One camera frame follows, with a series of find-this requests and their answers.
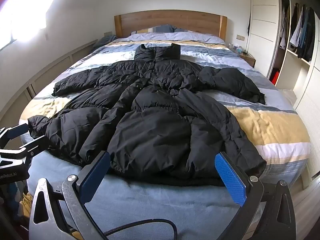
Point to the wooden nightstand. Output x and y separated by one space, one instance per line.
248 60

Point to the dark blue cloth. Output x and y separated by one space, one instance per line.
106 40

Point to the white wardrobe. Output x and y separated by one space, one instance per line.
265 17

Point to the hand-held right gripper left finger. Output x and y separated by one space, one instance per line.
96 172

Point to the small blue container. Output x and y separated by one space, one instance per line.
238 49

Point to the yellow cloth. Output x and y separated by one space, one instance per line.
26 202

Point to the striped pillow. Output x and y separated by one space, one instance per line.
160 28

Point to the wall socket plate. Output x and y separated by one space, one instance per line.
240 38
108 33

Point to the window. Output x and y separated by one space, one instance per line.
22 30

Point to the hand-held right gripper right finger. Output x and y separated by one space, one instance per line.
231 177

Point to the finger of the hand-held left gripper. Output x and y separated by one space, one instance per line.
37 143
17 131

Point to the blue pillow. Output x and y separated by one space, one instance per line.
180 30

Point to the black puffer jacket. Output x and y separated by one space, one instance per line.
150 117

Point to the blue fleece blanket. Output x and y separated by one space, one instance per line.
150 200

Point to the wooden headboard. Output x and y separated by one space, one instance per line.
170 20

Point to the bed with striped duvet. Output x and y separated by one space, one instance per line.
262 125

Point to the beige low cabinet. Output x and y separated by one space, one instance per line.
50 72

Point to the row of hanging clothes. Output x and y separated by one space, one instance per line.
305 35

